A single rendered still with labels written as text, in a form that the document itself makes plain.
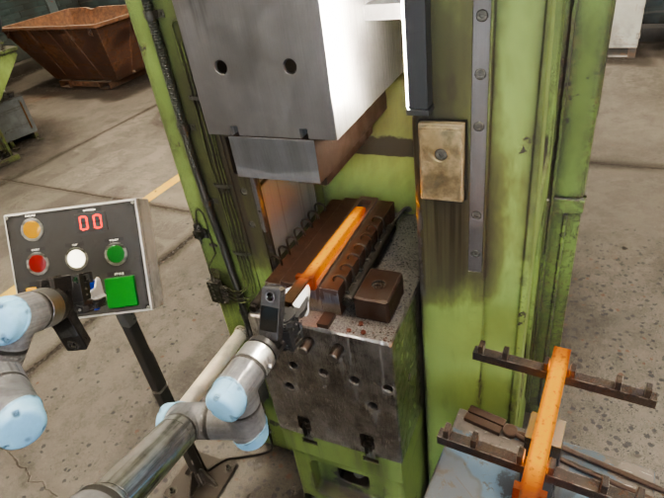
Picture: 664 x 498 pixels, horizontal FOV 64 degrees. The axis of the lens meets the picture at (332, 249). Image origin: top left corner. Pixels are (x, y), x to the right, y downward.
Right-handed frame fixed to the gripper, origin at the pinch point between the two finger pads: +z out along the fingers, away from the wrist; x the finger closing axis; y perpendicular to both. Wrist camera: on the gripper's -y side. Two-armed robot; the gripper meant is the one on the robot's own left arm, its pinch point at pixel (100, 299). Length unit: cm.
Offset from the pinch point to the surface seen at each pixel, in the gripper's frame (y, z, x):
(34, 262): 9.9, 10.6, 20.7
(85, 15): 338, 648, 292
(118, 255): 9.2, 10.6, -0.6
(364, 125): 33, 10, -64
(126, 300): -2.2, 10.3, -1.3
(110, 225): 16.6, 11.0, 0.5
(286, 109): 34, -15, -49
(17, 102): 164, 416, 269
